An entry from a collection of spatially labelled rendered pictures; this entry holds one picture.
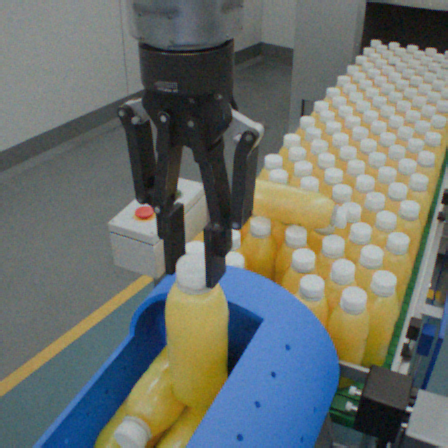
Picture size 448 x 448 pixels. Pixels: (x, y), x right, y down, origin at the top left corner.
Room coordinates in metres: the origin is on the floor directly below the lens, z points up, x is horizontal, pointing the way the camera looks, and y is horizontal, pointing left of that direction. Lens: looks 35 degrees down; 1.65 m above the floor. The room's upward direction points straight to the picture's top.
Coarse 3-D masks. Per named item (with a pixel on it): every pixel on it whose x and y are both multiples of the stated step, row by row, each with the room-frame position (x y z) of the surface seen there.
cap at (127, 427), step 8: (128, 424) 0.36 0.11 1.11; (136, 424) 0.37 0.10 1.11; (120, 432) 0.35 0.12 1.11; (128, 432) 0.35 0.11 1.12; (136, 432) 0.36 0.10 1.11; (144, 432) 0.36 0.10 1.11; (120, 440) 0.36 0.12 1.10; (128, 440) 0.35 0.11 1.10; (136, 440) 0.35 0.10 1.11; (144, 440) 0.35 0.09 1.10
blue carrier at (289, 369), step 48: (240, 288) 0.47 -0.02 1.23; (144, 336) 0.53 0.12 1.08; (240, 336) 0.50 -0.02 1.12; (288, 336) 0.42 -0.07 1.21; (96, 384) 0.43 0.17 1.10; (240, 384) 0.34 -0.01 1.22; (288, 384) 0.37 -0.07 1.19; (336, 384) 0.43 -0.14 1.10; (48, 432) 0.35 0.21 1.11; (96, 432) 0.40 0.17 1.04; (240, 432) 0.30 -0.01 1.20; (288, 432) 0.32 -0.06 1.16
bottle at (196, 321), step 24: (216, 288) 0.41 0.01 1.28; (168, 312) 0.40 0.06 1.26; (192, 312) 0.39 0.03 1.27; (216, 312) 0.39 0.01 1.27; (168, 336) 0.40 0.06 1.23; (192, 336) 0.38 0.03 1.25; (216, 336) 0.39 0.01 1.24; (168, 360) 0.40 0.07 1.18; (192, 360) 0.38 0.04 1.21; (216, 360) 0.39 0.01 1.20; (192, 384) 0.38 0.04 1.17; (216, 384) 0.39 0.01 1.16
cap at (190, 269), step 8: (184, 256) 0.43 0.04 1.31; (192, 256) 0.43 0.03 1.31; (200, 256) 0.43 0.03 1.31; (176, 264) 0.41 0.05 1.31; (184, 264) 0.42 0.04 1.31; (192, 264) 0.42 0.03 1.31; (200, 264) 0.42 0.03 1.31; (176, 272) 0.41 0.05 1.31; (184, 272) 0.40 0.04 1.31; (192, 272) 0.40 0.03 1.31; (200, 272) 0.40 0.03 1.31; (184, 280) 0.40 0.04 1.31; (192, 280) 0.40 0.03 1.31; (200, 280) 0.40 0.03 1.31; (192, 288) 0.40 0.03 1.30; (200, 288) 0.40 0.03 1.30
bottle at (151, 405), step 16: (160, 352) 0.48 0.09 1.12; (160, 368) 0.44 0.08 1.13; (144, 384) 0.41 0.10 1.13; (160, 384) 0.41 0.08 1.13; (128, 400) 0.40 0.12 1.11; (144, 400) 0.39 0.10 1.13; (160, 400) 0.39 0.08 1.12; (176, 400) 0.40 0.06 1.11; (128, 416) 0.38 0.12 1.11; (144, 416) 0.37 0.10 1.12; (160, 416) 0.38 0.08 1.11; (176, 416) 0.39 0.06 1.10; (160, 432) 0.37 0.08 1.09
